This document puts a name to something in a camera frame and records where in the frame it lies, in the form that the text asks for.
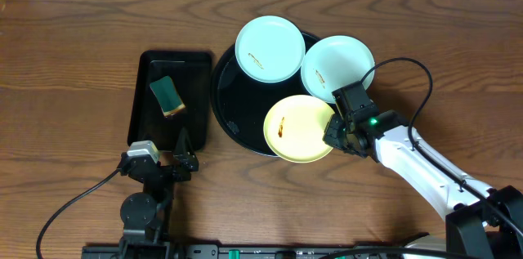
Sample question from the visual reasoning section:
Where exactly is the black cable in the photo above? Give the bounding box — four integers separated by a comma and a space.
35, 168, 123, 259
359, 56, 523, 239

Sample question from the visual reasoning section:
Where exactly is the green yellow sponge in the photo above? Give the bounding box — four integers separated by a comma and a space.
150, 76, 186, 118

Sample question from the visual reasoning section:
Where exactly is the round black tray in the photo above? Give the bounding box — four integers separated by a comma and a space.
210, 45, 308, 157

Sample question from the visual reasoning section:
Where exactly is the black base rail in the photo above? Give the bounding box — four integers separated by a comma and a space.
80, 243, 409, 259

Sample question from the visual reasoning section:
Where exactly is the light blue plate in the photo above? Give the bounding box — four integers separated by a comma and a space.
235, 16, 306, 83
301, 35, 375, 104

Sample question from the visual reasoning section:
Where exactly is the left black cable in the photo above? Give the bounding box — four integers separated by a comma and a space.
35, 168, 123, 259

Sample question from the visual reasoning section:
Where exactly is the rectangular black tray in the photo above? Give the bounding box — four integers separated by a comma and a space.
127, 50, 212, 151

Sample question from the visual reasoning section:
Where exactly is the yellow plate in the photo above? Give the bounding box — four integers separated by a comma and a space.
262, 95, 334, 163

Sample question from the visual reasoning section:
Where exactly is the right black cable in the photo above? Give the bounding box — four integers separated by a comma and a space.
359, 56, 523, 239

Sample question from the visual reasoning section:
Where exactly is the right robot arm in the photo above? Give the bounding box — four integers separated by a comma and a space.
323, 111, 522, 258

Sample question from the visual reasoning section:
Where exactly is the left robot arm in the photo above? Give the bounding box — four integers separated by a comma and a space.
113, 128, 199, 259

